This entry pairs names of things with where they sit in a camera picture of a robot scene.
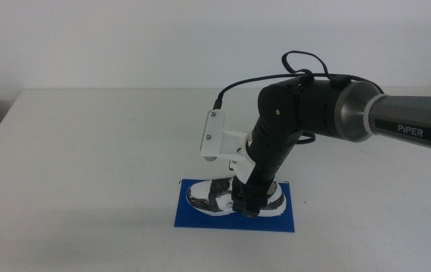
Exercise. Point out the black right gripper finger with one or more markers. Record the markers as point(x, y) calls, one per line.
point(238, 200)
point(252, 208)

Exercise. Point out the silver white black shoe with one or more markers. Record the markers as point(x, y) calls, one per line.
point(208, 196)

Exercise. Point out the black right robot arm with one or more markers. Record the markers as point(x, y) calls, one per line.
point(332, 109)

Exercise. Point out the blue rectangular mat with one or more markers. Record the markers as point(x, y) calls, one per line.
point(200, 221)

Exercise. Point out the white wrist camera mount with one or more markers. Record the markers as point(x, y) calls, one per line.
point(219, 143)

